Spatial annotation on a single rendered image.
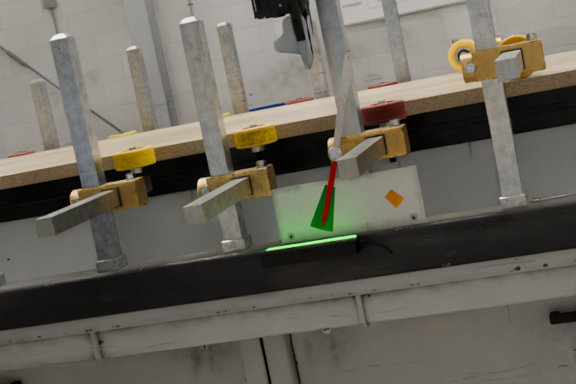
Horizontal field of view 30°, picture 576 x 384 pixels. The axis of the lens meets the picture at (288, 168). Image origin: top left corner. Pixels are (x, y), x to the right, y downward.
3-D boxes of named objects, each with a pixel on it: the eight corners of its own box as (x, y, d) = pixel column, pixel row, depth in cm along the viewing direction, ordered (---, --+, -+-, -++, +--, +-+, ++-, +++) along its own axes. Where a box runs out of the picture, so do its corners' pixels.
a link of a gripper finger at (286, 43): (281, 75, 181) (270, 20, 180) (315, 68, 179) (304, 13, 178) (277, 75, 178) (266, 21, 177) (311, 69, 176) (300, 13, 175)
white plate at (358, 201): (426, 222, 184) (415, 165, 183) (281, 245, 190) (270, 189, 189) (426, 222, 184) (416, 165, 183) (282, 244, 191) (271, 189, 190)
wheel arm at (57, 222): (57, 240, 171) (51, 213, 170) (38, 243, 171) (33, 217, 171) (154, 194, 212) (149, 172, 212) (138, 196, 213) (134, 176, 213)
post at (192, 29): (250, 279, 194) (195, 15, 189) (232, 281, 195) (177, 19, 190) (255, 274, 197) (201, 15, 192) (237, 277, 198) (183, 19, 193)
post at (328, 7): (381, 235, 187) (327, -39, 182) (362, 238, 188) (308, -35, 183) (384, 231, 190) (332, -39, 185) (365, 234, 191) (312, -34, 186)
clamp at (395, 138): (407, 155, 183) (402, 126, 182) (331, 168, 186) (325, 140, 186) (411, 151, 188) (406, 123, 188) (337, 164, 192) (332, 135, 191)
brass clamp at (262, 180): (271, 196, 189) (265, 168, 189) (199, 208, 193) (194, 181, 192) (279, 190, 195) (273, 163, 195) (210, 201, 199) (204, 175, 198)
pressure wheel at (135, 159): (171, 199, 210) (159, 141, 209) (135, 209, 206) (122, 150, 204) (153, 200, 217) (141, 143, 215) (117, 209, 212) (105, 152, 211)
